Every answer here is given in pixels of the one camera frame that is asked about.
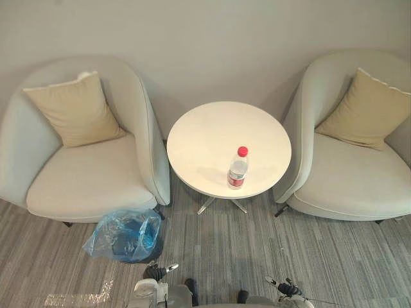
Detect round white tea table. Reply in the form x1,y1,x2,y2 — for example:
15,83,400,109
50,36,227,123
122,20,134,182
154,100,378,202
166,100,293,215

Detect beige square cushion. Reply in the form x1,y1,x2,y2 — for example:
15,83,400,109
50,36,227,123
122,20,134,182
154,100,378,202
315,67,411,151
22,71,127,148

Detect small dark waste bin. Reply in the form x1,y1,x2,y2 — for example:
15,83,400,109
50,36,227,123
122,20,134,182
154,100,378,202
112,209,165,264

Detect robot silver body and feet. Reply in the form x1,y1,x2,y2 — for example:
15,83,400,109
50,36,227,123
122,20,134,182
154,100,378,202
160,277,290,308

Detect clear bottle with red cap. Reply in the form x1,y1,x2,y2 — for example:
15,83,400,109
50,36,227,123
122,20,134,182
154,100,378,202
227,146,250,190

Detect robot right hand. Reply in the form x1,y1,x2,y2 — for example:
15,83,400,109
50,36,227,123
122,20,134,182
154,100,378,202
265,275,304,299

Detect blue plastic bin bag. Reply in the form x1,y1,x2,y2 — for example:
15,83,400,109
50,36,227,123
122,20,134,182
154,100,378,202
82,208,161,261

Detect pale grey tub armchair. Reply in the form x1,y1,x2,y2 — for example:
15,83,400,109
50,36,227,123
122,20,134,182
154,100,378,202
273,48,411,225
0,56,171,228

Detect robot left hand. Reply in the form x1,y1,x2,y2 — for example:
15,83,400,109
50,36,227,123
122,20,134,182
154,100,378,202
143,261,179,280

